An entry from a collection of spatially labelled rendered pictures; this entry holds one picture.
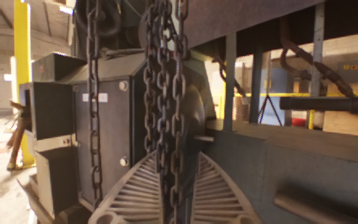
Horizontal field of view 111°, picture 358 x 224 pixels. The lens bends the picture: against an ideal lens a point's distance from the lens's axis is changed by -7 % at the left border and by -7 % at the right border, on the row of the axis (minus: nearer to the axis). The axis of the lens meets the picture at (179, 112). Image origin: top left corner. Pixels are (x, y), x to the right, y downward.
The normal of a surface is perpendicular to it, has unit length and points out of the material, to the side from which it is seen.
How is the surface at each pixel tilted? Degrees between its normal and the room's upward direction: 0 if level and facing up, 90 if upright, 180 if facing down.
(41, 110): 90
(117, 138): 90
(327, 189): 90
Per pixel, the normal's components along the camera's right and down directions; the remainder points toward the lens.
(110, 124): -0.48, 0.06
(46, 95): 0.88, 0.06
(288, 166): -0.75, 0.04
